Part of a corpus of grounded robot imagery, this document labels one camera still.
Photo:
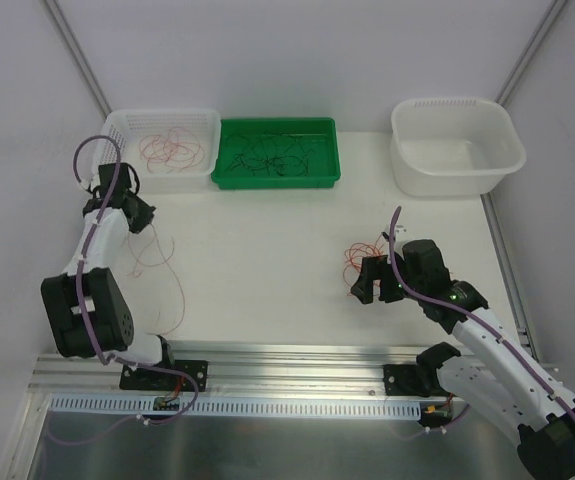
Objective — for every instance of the white perforated basket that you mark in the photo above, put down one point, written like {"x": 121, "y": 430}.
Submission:
{"x": 173, "y": 151}

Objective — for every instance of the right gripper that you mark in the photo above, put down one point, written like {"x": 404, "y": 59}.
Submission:
{"x": 380, "y": 279}

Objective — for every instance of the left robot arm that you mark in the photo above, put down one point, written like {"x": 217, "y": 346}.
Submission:
{"x": 64, "y": 315}

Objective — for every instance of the white plastic tub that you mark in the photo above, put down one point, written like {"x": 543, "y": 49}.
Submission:
{"x": 453, "y": 147}

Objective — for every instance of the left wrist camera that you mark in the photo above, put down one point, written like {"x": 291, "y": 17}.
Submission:
{"x": 88, "y": 185}

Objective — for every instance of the pink wire pulled out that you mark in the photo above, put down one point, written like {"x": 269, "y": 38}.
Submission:
{"x": 153, "y": 255}

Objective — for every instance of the aluminium frame rail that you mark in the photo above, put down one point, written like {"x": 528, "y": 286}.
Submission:
{"x": 506, "y": 267}
{"x": 75, "y": 57}

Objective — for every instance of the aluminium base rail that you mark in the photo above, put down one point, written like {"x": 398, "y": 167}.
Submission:
{"x": 246, "y": 370}

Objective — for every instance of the aluminium frame rail left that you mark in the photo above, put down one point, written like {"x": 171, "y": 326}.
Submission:
{"x": 75, "y": 57}

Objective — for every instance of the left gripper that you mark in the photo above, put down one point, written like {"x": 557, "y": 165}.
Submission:
{"x": 117, "y": 182}

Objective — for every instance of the green plastic tray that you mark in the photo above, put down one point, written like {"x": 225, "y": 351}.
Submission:
{"x": 277, "y": 153}

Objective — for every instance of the white slotted cable duct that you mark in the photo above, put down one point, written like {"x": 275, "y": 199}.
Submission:
{"x": 239, "y": 407}

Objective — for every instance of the aluminium frame rail right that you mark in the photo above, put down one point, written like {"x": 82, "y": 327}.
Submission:
{"x": 506, "y": 267}

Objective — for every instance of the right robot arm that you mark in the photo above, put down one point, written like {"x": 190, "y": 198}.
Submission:
{"x": 506, "y": 385}

